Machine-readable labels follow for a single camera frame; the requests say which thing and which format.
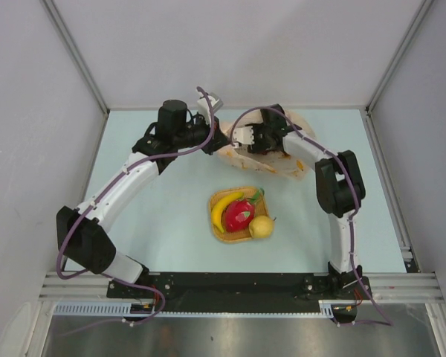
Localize translucent orange plastic bag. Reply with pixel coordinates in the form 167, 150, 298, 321
216, 109, 316, 180

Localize woven bamboo tray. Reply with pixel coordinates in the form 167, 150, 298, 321
209, 187, 270, 243

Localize yellow fake banana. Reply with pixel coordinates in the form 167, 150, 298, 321
210, 191, 244, 234

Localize red fake fruit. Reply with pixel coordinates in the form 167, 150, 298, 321
223, 189, 265, 233

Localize yellow fake lemon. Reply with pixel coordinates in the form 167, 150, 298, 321
248, 216, 274, 239

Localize dark red fake grapes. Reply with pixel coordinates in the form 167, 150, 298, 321
263, 148, 283, 155

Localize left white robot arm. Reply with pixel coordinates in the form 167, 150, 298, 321
56, 92, 228, 298

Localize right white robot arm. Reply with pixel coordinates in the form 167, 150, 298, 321
232, 105, 367, 298

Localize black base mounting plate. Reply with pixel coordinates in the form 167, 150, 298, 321
106, 272, 371, 315

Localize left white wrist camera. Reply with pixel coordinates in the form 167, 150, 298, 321
196, 92, 224, 126

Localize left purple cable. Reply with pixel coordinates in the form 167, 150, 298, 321
55, 86, 219, 280

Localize white slotted cable duct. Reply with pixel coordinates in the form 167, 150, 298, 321
54, 301, 334, 318

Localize left aluminium corner post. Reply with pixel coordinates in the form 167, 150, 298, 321
40, 0, 109, 115

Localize aluminium corner post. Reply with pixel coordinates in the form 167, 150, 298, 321
40, 0, 109, 115
364, 0, 434, 112

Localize right aluminium corner post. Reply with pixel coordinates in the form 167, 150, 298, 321
364, 0, 434, 112

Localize aluminium frame rail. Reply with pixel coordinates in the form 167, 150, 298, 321
39, 272, 445, 303

